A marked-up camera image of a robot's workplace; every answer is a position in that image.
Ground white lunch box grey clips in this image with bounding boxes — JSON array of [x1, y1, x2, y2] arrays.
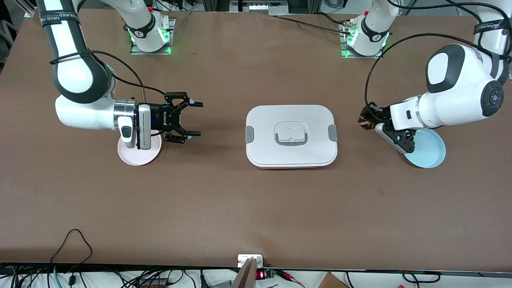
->
[[245, 105, 338, 169]]

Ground small white socket box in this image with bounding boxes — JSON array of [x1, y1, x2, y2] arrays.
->
[[238, 254, 264, 268]]

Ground brown cardboard box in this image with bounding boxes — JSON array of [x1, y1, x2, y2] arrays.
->
[[318, 272, 348, 288]]

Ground pink round plate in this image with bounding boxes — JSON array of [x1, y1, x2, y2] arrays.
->
[[117, 136, 162, 166]]

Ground light blue round plate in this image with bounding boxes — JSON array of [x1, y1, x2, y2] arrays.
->
[[402, 128, 446, 169]]

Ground wooden bar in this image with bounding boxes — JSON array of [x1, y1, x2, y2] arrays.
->
[[232, 257, 258, 288]]

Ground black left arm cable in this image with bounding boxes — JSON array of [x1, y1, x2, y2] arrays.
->
[[364, 0, 512, 108]]

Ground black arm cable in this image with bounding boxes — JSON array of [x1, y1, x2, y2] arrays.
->
[[364, 0, 512, 108], [50, 50, 168, 100]]

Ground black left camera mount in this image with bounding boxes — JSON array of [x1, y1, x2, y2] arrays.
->
[[384, 122, 416, 154]]

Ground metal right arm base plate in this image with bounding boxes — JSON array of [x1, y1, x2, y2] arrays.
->
[[130, 18, 176, 56]]

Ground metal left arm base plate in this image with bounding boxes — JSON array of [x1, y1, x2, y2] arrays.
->
[[340, 20, 384, 59]]

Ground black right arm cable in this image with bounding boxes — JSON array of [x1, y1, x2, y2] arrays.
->
[[50, 50, 168, 100]]

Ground black cable across table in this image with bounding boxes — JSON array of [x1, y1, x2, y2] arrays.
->
[[274, 15, 352, 34]]

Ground aluminium frame structure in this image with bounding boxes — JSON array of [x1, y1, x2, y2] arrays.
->
[[202, 0, 320, 16]]

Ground thin black looped cable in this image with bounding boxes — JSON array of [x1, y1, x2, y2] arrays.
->
[[50, 229, 93, 276]]

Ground black cable loop with plug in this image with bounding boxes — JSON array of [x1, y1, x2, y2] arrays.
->
[[402, 271, 441, 284]]

